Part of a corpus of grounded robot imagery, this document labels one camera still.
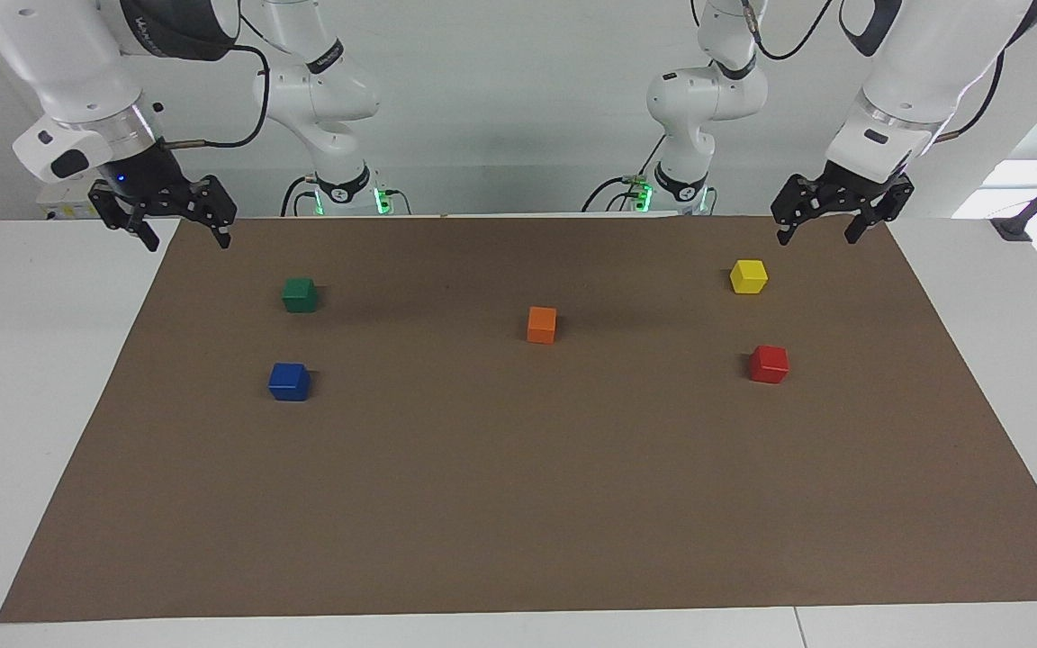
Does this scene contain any brown table mat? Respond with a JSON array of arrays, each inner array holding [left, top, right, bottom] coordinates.
[[0, 214, 1037, 624]]

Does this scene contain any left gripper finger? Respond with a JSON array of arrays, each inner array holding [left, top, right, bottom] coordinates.
[[843, 175, 916, 246], [771, 175, 835, 247]]

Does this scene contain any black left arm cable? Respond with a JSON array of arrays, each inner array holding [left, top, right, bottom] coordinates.
[[739, 0, 1007, 145]]

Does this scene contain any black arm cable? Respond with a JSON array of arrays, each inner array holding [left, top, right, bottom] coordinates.
[[739, 0, 1007, 145], [155, 40, 271, 150]]

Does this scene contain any black left base cable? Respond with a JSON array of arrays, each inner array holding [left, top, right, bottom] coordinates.
[[581, 135, 669, 214]]

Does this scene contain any black base cable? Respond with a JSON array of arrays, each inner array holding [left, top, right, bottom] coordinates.
[[581, 135, 669, 214], [280, 175, 316, 218]]

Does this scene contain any yellow block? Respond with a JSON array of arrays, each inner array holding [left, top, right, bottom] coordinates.
[[729, 259, 770, 295]]

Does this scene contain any red block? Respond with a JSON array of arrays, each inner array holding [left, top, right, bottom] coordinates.
[[748, 345, 790, 385]]

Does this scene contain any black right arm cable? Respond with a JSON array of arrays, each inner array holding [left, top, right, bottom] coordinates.
[[155, 40, 271, 150]]

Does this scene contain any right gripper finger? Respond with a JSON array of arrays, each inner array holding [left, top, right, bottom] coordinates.
[[184, 175, 239, 250], [89, 180, 160, 252]]

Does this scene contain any white box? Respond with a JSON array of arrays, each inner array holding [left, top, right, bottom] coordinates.
[[35, 178, 102, 222]]

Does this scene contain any blue block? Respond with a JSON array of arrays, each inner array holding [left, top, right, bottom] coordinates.
[[267, 362, 311, 402]]

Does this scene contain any green block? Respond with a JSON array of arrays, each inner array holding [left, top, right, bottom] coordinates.
[[282, 277, 319, 314]]

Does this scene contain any black right base cable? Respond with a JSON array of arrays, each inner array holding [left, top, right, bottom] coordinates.
[[280, 175, 316, 218]]

